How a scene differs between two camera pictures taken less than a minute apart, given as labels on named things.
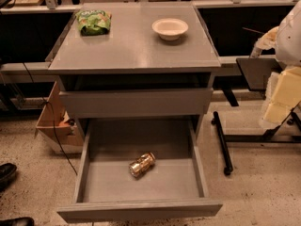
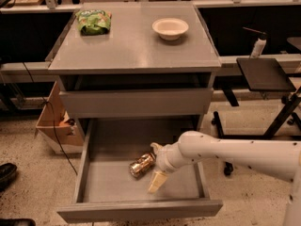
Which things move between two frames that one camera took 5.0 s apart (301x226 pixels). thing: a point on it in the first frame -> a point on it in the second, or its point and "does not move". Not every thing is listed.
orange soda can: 137,169 does not move
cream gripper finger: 287,96 -> 158,179
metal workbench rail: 26,72 does not move
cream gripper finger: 268,40 -> 156,147
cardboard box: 60,133 does not move
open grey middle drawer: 175,186 does not move
